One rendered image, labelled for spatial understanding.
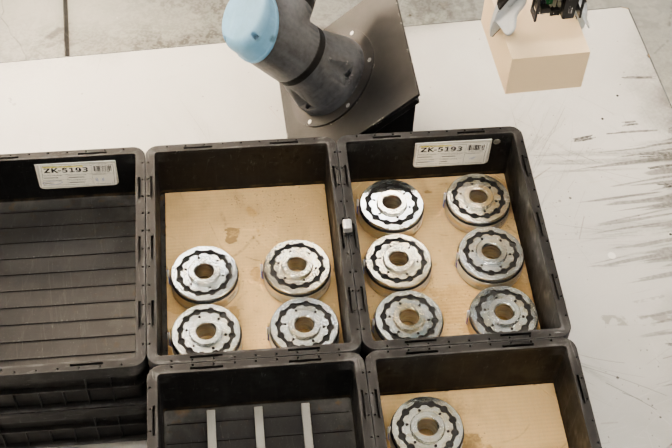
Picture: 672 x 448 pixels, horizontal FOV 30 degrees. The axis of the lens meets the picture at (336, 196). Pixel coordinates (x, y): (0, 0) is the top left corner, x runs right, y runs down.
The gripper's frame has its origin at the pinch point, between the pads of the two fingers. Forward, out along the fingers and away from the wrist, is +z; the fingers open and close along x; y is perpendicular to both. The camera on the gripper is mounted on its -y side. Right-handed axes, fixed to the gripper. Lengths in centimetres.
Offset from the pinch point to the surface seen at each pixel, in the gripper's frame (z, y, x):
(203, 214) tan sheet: 27, 9, -53
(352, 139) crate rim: 16.8, 4.5, -28.4
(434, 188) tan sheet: 26.7, 8.3, -14.9
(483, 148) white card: 20.0, 6.4, -7.0
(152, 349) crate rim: 17, 39, -62
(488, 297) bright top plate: 23.2, 32.6, -12.0
